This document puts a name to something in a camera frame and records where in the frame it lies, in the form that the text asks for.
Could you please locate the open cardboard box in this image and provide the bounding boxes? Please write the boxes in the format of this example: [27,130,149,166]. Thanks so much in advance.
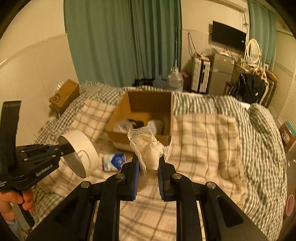
[106,91,173,152]

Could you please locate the cream lace cloth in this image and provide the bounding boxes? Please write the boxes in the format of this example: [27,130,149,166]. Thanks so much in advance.
[127,126,172,193]

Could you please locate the black wall television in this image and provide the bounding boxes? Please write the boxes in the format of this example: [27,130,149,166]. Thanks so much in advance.
[212,21,246,51]

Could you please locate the white suitcase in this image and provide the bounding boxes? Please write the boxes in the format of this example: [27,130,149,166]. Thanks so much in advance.
[191,56,210,93]

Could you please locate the grey mini fridge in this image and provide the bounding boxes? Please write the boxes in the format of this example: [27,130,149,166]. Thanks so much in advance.
[207,53,234,95]

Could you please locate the black jacket on chair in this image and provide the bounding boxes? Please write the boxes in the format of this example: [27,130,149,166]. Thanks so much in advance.
[228,73,266,104]

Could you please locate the blue white tissue pack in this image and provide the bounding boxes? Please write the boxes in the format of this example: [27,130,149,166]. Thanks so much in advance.
[102,153,126,172]

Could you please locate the green curtain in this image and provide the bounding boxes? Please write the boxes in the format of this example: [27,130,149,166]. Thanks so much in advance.
[247,1,276,69]
[64,1,182,87]

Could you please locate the person left hand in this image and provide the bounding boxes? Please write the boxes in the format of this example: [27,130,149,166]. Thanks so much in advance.
[0,188,35,222]

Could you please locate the large clear water bottle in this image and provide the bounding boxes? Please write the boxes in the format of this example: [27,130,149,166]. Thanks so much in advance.
[167,67,184,91]

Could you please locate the white oval mirror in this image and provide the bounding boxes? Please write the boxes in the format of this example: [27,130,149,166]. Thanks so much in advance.
[244,38,262,65]

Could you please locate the black bag on floor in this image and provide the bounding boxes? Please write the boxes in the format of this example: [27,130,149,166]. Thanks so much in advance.
[132,79,154,87]

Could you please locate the small wooden stool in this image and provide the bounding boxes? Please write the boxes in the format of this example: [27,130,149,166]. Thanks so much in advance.
[279,121,295,154]

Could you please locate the white tape roll ring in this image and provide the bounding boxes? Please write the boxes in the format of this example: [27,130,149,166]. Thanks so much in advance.
[58,128,99,179]

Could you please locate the beige plaid blanket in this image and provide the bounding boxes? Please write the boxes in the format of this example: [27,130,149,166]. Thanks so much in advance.
[38,98,246,241]

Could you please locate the white wardrobe sliding doors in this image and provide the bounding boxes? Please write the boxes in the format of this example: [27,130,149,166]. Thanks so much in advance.
[269,31,295,128]

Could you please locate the green curtain left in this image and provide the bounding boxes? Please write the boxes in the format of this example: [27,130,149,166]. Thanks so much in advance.
[64,1,182,87]

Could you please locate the green curtain right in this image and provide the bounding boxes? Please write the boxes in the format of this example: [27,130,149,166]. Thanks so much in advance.
[247,1,276,69]

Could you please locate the white air conditioner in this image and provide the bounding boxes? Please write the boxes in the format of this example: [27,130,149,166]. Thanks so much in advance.
[212,0,248,13]

